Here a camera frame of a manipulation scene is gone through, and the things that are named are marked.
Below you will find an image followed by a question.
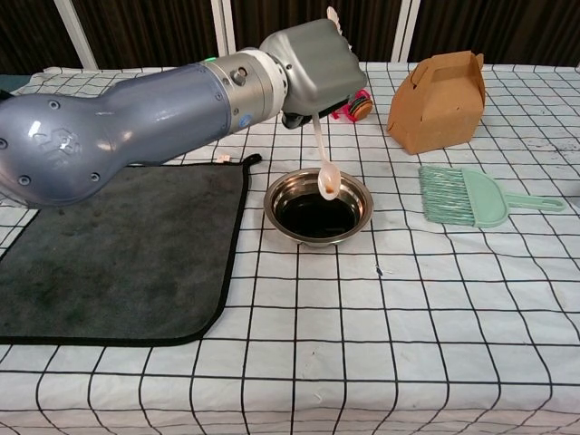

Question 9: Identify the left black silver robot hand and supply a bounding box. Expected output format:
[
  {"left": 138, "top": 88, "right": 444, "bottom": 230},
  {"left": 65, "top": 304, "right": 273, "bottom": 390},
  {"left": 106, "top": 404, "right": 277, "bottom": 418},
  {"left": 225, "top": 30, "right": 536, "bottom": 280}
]
[{"left": 258, "top": 18, "right": 367, "bottom": 129}]

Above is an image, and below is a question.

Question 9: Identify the white plastic spoon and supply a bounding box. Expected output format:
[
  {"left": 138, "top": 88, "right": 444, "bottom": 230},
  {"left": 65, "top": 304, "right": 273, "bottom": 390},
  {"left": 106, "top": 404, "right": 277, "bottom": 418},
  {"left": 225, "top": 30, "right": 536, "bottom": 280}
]
[{"left": 311, "top": 111, "right": 341, "bottom": 200}]

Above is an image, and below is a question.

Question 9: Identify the metal bowl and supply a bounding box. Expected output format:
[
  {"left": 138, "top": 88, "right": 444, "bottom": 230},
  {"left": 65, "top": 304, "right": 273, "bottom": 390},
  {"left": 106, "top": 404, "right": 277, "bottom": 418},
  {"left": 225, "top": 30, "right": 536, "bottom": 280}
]
[{"left": 263, "top": 167, "right": 373, "bottom": 248}]

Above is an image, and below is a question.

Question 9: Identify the white feather shuttlecock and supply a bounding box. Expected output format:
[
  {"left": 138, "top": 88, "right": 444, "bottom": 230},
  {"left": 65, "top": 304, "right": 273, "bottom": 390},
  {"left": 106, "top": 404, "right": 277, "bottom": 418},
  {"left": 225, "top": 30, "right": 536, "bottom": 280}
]
[{"left": 326, "top": 5, "right": 374, "bottom": 122}]

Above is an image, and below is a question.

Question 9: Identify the brown paper takeaway box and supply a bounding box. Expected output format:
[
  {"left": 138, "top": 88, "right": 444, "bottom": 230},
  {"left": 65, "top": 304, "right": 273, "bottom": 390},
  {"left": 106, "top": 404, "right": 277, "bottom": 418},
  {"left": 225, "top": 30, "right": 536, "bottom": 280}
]
[{"left": 386, "top": 50, "right": 487, "bottom": 156}]

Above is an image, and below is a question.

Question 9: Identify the mint green hand brush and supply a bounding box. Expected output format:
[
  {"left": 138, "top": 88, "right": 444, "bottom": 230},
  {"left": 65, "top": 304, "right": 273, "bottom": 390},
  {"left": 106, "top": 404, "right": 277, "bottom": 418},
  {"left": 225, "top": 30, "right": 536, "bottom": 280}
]
[{"left": 417, "top": 165, "right": 567, "bottom": 229}]

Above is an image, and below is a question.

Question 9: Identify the dark grey towel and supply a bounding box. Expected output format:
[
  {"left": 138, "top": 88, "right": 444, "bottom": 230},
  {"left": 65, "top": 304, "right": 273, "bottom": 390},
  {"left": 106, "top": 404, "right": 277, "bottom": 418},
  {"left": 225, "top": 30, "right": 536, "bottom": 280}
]
[{"left": 0, "top": 153, "right": 263, "bottom": 348}]

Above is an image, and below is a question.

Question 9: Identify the white black checkered tablecloth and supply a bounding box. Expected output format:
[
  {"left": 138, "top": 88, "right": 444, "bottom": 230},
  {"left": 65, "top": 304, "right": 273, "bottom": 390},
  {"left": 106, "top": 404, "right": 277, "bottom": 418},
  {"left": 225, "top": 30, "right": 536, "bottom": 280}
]
[{"left": 0, "top": 61, "right": 580, "bottom": 435}]

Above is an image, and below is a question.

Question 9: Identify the white partition frame post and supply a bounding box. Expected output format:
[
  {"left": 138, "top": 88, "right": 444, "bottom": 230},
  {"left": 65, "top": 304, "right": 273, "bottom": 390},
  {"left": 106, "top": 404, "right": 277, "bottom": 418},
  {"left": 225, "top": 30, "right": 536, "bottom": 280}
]
[
  {"left": 54, "top": 0, "right": 100, "bottom": 71},
  {"left": 209, "top": 0, "right": 238, "bottom": 58},
  {"left": 390, "top": 0, "right": 421, "bottom": 63}
]

